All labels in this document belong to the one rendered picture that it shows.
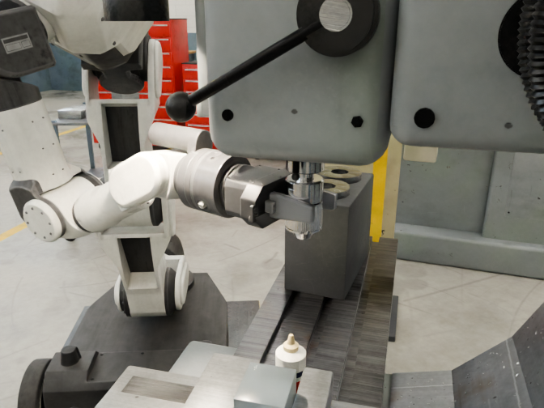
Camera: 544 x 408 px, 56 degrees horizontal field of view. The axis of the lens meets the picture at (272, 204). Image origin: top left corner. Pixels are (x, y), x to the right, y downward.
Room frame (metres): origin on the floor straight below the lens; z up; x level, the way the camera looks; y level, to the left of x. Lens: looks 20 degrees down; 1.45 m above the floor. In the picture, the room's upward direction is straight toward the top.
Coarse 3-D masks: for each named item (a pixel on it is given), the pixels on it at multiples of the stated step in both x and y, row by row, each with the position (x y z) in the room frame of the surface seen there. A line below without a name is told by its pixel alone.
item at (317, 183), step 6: (288, 180) 0.59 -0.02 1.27; (300, 180) 0.58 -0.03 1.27; (312, 180) 0.58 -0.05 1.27; (318, 180) 0.58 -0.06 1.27; (288, 186) 0.58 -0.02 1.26; (294, 186) 0.57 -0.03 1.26; (300, 186) 0.57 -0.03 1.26; (306, 186) 0.57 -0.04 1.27; (312, 186) 0.57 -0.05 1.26; (318, 186) 0.58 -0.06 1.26
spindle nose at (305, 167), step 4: (288, 164) 0.58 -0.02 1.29; (300, 164) 0.57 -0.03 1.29; (304, 164) 0.57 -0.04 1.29; (308, 164) 0.57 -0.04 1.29; (312, 164) 0.57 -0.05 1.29; (316, 164) 0.57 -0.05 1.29; (320, 164) 0.58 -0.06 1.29; (324, 164) 0.59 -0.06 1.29; (288, 168) 0.58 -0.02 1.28; (300, 168) 0.57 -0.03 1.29; (304, 168) 0.57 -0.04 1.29; (308, 168) 0.57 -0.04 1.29; (312, 168) 0.57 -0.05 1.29; (316, 168) 0.57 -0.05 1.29; (320, 168) 0.58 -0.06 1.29; (324, 168) 0.59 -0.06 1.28; (292, 172) 0.58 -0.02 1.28; (300, 172) 0.57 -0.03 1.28; (304, 172) 0.57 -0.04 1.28; (308, 172) 0.57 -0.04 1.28; (312, 172) 0.57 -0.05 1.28; (316, 172) 0.57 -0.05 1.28
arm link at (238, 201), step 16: (208, 160) 0.65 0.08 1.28; (224, 160) 0.64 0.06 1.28; (240, 160) 0.67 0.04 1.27; (192, 176) 0.64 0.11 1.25; (208, 176) 0.63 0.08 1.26; (224, 176) 0.63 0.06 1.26; (240, 176) 0.62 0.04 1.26; (256, 176) 0.62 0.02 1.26; (272, 176) 0.61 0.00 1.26; (192, 192) 0.64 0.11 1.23; (208, 192) 0.62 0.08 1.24; (224, 192) 0.61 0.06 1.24; (240, 192) 0.60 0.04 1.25; (256, 192) 0.57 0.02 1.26; (208, 208) 0.63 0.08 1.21; (224, 208) 0.64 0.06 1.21; (240, 208) 0.57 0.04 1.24; (256, 208) 0.57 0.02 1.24; (256, 224) 0.57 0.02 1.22
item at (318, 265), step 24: (336, 168) 1.01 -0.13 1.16; (336, 192) 0.86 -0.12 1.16; (360, 192) 0.91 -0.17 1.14; (336, 216) 0.83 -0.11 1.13; (360, 216) 0.92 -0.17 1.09; (288, 240) 0.86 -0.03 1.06; (312, 240) 0.85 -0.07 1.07; (336, 240) 0.83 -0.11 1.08; (360, 240) 0.93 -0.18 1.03; (288, 264) 0.86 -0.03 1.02; (312, 264) 0.85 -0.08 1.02; (336, 264) 0.83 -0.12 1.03; (360, 264) 0.95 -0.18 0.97; (288, 288) 0.86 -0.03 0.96; (312, 288) 0.85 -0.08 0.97; (336, 288) 0.83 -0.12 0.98
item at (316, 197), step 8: (288, 192) 0.58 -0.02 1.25; (296, 192) 0.57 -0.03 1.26; (304, 192) 0.57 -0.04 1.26; (312, 192) 0.57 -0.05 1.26; (320, 192) 0.58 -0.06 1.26; (304, 200) 0.57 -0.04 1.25; (312, 200) 0.57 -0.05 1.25; (320, 200) 0.58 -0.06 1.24; (320, 208) 0.58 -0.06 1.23; (320, 216) 0.58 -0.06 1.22; (288, 224) 0.58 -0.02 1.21; (296, 224) 0.57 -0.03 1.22; (304, 224) 0.57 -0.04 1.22; (312, 224) 0.57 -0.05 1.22; (320, 224) 0.58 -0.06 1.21; (296, 232) 0.57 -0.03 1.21; (304, 232) 0.57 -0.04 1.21; (312, 232) 0.57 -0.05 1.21
